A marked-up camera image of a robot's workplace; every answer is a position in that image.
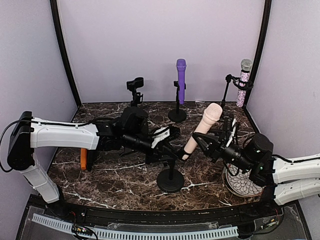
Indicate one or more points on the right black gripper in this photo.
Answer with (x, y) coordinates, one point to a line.
(216, 148)

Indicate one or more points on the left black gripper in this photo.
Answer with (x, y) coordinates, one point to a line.
(159, 151)

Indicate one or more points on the black stand of beige microphone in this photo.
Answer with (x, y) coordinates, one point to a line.
(171, 180)

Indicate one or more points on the beige pink microphone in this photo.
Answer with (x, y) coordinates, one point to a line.
(210, 116)

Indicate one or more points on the black stand of purple microphone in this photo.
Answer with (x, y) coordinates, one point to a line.
(177, 115)

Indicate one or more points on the orange microphone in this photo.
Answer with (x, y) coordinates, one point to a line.
(83, 159)

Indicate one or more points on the purple microphone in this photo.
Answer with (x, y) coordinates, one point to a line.
(181, 66)

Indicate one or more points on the black microphone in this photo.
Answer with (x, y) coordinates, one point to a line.
(90, 159)

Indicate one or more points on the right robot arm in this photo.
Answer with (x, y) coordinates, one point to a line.
(283, 180)

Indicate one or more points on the black tripod mic stand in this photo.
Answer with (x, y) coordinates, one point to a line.
(226, 92)

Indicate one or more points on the glitter silver microphone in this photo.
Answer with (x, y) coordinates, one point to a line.
(246, 65)

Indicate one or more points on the flower pattern plate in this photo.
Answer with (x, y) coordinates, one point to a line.
(240, 184)

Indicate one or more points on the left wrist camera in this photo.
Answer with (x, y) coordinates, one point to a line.
(166, 133)

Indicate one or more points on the white cable duct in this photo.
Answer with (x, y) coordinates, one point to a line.
(100, 233)

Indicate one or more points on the black front rail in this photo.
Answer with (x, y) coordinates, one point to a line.
(233, 215)

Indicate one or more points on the right black frame post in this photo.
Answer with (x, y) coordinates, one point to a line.
(261, 39)

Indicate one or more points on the black frame post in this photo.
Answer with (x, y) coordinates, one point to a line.
(261, 39)
(63, 51)

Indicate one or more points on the left black frame post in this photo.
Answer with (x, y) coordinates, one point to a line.
(63, 51)

